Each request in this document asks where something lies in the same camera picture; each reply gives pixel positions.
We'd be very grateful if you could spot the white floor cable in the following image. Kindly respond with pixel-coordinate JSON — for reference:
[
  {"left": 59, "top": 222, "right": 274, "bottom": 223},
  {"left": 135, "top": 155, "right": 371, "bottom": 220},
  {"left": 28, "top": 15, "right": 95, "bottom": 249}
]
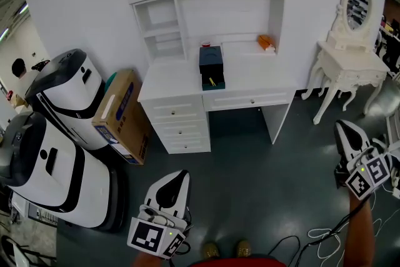
[{"left": 307, "top": 178, "right": 400, "bottom": 260}]

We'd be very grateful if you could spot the person's left gold shoe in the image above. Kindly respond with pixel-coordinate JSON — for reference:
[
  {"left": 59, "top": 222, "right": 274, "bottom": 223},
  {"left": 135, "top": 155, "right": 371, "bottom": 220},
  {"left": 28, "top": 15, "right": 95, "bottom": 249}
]
[{"left": 202, "top": 242, "right": 219, "bottom": 260}]

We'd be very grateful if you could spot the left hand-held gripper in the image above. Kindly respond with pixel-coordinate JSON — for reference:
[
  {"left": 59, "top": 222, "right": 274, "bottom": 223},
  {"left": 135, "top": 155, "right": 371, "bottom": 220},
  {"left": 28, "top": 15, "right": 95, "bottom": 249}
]
[{"left": 126, "top": 169, "right": 192, "bottom": 260}]

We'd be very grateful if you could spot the wide white desk drawer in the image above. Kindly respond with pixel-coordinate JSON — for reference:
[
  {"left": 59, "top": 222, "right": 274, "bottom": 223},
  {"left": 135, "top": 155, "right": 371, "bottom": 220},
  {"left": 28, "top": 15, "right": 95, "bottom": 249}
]
[{"left": 202, "top": 92, "right": 293, "bottom": 112}]

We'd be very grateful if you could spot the person's gold shoe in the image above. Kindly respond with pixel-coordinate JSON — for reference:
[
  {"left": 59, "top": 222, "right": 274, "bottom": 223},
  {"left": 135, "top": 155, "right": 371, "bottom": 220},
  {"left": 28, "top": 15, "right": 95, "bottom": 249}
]
[
  {"left": 202, "top": 242, "right": 219, "bottom": 260},
  {"left": 236, "top": 239, "right": 252, "bottom": 258}
]

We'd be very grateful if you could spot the white metal rack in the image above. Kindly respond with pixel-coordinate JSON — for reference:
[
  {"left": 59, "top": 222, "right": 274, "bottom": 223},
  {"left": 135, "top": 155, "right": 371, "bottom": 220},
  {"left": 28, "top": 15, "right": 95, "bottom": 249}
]
[{"left": 9, "top": 193, "right": 59, "bottom": 226}]

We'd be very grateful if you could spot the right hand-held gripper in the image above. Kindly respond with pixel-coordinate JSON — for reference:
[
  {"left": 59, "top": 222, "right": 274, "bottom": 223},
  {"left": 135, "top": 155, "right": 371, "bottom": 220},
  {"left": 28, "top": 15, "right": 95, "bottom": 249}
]
[{"left": 333, "top": 119, "right": 393, "bottom": 201}]

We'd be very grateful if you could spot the dark teal drawer box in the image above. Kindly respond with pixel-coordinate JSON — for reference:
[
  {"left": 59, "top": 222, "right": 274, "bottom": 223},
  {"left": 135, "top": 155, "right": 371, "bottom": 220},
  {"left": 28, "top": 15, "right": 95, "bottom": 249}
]
[{"left": 199, "top": 45, "right": 226, "bottom": 91}]

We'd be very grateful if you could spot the white desk with hutch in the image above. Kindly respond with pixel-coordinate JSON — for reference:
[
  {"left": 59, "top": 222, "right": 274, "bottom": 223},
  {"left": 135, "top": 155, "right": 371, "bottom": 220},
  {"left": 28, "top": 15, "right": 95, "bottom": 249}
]
[{"left": 117, "top": 0, "right": 298, "bottom": 154}]

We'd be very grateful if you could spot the person's right forearm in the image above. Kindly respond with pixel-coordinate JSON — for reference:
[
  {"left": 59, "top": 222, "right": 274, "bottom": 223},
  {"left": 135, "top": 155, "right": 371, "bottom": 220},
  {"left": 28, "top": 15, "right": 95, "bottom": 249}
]
[{"left": 342, "top": 193, "right": 378, "bottom": 267}]

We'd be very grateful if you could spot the green round object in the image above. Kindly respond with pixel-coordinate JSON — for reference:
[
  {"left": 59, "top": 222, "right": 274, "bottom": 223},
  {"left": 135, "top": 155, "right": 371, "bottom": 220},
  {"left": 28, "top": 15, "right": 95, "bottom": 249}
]
[{"left": 104, "top": 71, "right": 118, "bottom": 93}]

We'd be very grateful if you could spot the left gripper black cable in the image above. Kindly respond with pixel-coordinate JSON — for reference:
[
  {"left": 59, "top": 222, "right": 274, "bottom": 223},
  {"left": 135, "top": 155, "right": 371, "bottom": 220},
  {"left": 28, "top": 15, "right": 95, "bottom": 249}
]
[{"left": 170, "top": 240, "right": 192, "bottom": 260}]

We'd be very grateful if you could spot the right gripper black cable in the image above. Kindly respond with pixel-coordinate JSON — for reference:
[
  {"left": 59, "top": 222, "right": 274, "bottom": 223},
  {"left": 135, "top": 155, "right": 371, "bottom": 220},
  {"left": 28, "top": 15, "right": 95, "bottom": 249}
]
[{"left": 267, "top": 193, "right": 376, "bottom": 267}]

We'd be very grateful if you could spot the person's red clothing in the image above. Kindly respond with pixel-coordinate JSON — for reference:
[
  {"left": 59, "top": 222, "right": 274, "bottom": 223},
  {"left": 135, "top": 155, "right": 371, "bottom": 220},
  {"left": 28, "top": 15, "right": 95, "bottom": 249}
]
[{"left": 190, "top": 256, "right": 287, "bottom": 267}]

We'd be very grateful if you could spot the white and black robot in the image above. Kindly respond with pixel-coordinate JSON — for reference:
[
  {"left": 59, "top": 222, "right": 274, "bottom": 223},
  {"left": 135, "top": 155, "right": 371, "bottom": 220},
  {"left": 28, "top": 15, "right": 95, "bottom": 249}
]
[
  {"left": 0, "top": 111, "right": 126, "bottom": 232},
  {"left": 24, "top": 48, "right": 107, "bottom": 151}
]

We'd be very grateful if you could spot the black metal chair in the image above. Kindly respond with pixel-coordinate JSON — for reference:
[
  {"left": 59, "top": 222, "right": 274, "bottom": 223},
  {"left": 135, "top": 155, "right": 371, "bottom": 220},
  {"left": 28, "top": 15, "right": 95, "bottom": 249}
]
[{"left": 0, "top": 234, "right": 57, "bottom": 267}]

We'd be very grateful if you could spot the white oval mirror stand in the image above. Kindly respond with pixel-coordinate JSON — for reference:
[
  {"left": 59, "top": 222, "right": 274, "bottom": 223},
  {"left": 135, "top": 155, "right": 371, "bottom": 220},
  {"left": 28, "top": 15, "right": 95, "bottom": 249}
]
[{"left": 326, "top": 0, "right": 374, "bottom": 54}]

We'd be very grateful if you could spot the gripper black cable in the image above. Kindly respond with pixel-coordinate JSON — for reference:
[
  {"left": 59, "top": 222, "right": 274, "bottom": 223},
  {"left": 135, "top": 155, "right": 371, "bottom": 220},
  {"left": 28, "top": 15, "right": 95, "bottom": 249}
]
[
  {"left": 267, "top": 193, "right": 376, "bottom": 267},
  {"left": 170, "top": 240, "right": 192, "bottom": 260}
]

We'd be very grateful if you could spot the person's right gold shoe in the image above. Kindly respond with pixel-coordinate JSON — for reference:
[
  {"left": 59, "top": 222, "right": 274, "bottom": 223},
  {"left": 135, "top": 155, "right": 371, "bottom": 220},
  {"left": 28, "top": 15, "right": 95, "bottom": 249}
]
[{"left": 236, "top": 239, "right": 252, "bottom": 258}]

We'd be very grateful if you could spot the white chair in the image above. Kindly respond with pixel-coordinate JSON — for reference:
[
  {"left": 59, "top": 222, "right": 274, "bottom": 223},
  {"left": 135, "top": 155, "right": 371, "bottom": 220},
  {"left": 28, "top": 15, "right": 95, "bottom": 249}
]
[{"left": 371, "top": 115, "right": 400, "bottom": 188}]

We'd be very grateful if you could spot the person's left forearm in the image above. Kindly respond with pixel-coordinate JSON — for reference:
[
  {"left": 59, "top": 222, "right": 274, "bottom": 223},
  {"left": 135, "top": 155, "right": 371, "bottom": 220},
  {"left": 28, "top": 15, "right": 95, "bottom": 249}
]
[{"left": 132, "top": 251, "right": 171, "bottom": 267}]

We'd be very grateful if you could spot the white carved dressing table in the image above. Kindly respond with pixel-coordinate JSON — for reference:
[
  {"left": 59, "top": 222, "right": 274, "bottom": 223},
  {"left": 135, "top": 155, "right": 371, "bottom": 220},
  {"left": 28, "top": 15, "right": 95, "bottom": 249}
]
[{"left": 301, "top": 40, "right": 391, "bottom": 125}]

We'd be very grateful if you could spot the brown cardboard box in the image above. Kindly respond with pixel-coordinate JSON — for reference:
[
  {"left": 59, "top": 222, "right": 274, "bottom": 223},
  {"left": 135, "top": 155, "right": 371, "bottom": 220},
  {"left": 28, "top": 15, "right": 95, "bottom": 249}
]
[{"left": 91, "top": 68, "right": 151, "bottom": 166}]

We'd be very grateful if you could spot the orange object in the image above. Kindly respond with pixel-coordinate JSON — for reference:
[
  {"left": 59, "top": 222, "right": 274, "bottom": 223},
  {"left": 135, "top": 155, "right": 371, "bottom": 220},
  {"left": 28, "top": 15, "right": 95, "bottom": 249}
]
[{"left": 257, "top": 34, "right": 277, "bottom": 53}]

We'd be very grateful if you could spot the small white desk drawer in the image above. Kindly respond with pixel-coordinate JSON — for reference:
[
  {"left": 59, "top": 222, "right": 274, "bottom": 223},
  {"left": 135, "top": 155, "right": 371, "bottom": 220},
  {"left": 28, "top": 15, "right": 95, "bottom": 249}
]
[
  {"left": 151, "top": 120, "right": 208, "bottom": 140},
  {"left": 142, "top": 99, "right": 204, "bottom": 123},
  {"left": 161, "top": 137, "right": 211, "bottom": 154}
]

